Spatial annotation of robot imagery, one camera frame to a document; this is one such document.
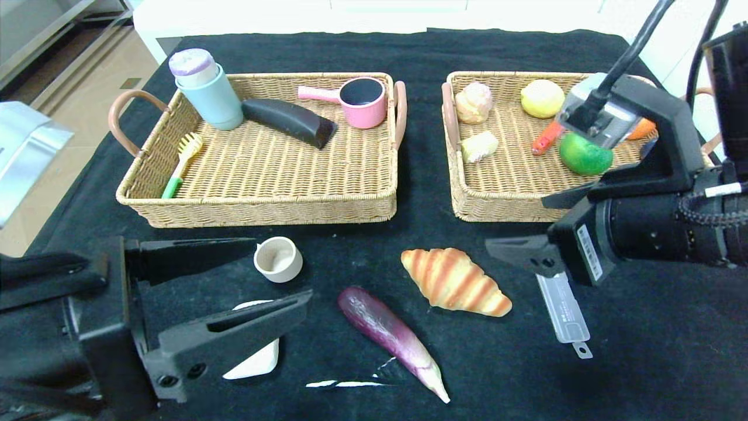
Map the orange red carrot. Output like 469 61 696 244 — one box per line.
531 120 565 156

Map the yellow green dish brush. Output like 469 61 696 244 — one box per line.
161 132 204 199

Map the black right camera mount bracket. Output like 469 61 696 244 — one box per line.
602 75 708 202

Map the yellow lemon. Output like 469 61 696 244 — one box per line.
520 79 566 119

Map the pink toy saucepan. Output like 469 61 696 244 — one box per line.
297 77 388 129

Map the white soap bar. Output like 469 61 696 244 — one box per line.
224 300 280 381

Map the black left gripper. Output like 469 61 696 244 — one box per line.
0 235 314 421

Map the black curved wedge block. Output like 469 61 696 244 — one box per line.
241 98 338 150

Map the wicker basket with food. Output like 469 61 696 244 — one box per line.
441 71 728 223

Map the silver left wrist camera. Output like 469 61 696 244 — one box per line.
0 101 75 229

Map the purple eggplant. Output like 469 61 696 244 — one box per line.
337 285 451 405

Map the orange fruit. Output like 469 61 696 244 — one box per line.
628 119 658 141

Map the striped golden croissant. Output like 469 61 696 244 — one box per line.
401 247 513 318

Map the teal thermos with purple lid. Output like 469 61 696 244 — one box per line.
168 48 244 131

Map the pink cream puff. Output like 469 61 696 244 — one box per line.
455 82 494 125

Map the small beige cup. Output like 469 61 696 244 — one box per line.
254 236 304 284

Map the grey metal rack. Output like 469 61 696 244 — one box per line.
0 0 134 123

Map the green lime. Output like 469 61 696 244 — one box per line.
559 132 614 177

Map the yellow cake slice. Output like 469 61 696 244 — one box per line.
460 130 500 164

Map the black right camera cable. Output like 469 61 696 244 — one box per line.
584 0 676 118

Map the wicker basket with kitchenware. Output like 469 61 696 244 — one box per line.
108 72 407 229

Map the clear plastic slim case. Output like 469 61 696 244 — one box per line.
536 272 593 359

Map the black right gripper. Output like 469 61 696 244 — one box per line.
484 181 693 287

